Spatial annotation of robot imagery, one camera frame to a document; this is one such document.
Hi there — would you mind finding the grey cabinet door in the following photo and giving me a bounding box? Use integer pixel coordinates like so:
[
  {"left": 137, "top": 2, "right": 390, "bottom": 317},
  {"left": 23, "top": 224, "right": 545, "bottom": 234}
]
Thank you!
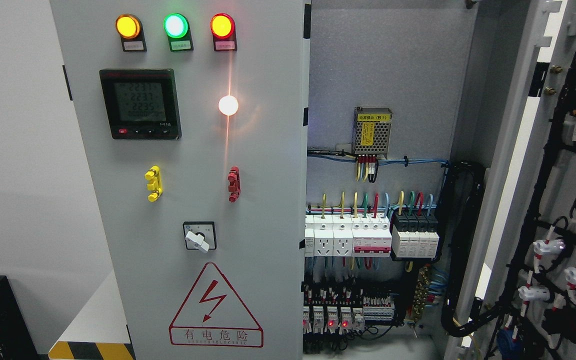
[
  {"left": 50, "top": 0, "right": 309, "bottom": 360},
  {"left": 447, "top": 0, "right": 576, "bottom": 360}
]

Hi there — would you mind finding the green indicator lamp left door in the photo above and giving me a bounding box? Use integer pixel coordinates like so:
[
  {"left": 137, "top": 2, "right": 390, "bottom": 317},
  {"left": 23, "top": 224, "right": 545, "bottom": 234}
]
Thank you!
[{"left": 163, "top": 13, "right": 194, "bottom": 52}]

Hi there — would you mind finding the yellow indicator lamp left door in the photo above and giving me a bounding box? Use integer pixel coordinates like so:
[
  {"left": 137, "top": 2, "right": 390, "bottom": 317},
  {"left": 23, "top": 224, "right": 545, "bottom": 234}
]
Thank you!
[{"left": 115, "top": 13, "right": 147, "bottom": 52}]

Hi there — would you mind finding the white socket breaker row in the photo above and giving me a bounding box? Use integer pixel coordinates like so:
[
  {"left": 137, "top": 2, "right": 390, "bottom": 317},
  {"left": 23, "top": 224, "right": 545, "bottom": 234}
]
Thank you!
[{"left": 305, "top": 213, "right": 393, "bottom": 258}]

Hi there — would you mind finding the relay terminal row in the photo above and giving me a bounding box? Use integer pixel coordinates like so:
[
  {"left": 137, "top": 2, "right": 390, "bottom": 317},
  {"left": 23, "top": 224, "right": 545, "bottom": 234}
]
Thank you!
[{"left": 301, "top": 283, "right": 397, "bottom": 335}]

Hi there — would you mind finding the black digital power meter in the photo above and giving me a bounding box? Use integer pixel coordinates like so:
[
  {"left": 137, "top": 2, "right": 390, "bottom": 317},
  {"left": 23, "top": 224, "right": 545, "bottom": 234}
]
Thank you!
[{"left": 99, "top": 68, "right": 182, "bottom": 141}]

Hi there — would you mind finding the red electric hazard warning sticker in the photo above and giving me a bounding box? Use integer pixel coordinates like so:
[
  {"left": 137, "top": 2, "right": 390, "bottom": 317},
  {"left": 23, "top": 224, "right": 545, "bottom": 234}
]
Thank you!
[{"left": 169, "top": 262, "right": 265, "bottom": 347}]

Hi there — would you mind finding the red terminal connector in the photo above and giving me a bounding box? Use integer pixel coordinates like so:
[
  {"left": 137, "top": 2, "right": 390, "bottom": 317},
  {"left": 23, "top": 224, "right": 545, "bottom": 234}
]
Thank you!
[{"left": 226, "top": 166, "right": 242, "bottom": 203}]

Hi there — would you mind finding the metal mesh power supply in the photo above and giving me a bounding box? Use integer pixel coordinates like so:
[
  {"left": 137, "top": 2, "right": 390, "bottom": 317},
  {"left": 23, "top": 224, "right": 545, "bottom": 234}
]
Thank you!
[{"left": 352, "top": 106, "right": 393, "bottom": 158}]

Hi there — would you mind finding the red indicator lamp left door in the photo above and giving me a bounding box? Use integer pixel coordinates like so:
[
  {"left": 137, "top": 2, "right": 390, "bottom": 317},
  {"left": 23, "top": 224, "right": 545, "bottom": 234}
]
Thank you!
[{"left": 210, "top": 13, "right": 237, "bottom": 51}]

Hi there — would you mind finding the yellow terminal connector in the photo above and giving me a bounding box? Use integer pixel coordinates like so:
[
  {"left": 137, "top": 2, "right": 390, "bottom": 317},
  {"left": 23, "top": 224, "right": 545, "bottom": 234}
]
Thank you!
[{"left": 144, "top": 165, "right": 163, "bottom": 203}]

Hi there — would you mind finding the black surge protector block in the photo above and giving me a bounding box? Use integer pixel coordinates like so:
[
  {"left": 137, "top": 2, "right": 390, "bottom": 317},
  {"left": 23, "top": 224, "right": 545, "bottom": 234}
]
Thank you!
[{"left": 390, "top": 211, "right": 440, "bottom": 263}]

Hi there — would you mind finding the grey cabinet body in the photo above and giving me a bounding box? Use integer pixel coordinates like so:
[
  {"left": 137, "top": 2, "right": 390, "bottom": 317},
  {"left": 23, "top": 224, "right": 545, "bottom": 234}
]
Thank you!
[{"left": 301, "top": 0, "right": 549, "bottom": 360}]

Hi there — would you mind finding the white glowing indicator lamp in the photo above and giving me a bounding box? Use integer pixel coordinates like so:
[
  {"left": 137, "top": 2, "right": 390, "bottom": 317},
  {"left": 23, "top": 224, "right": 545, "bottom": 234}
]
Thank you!
[{"left": 218, "top": 95, "right": 239, "bottom": 117}]

